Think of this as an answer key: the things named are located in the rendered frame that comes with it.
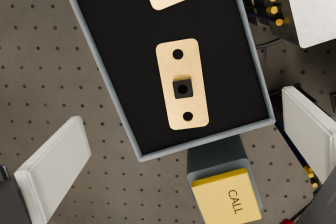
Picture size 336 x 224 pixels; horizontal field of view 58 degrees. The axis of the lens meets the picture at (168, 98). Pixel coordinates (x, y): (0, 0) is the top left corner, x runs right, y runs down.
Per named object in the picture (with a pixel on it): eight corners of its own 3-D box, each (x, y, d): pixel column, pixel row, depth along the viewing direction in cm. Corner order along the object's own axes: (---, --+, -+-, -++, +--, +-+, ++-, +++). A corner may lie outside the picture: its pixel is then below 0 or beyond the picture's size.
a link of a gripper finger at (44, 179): (46, 226, 14) (31, 228, 14) (92, 154, 21) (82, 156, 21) (27, 171, 13) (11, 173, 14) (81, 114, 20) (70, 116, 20)
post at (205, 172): (225, 94, 76) (267, 211, 34) (196, 104, 77) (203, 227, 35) (216, 66, 74) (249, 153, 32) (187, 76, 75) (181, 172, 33)
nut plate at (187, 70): (209, 124, 29) (210, 129, 28) (170, 129, 30) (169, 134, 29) (197, 37, 27) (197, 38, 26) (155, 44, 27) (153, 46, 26)
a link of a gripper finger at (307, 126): (331, 135, 12) (351, 132, 12) (280, 86, 19) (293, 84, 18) (332, 199, 13) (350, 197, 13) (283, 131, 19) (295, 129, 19)
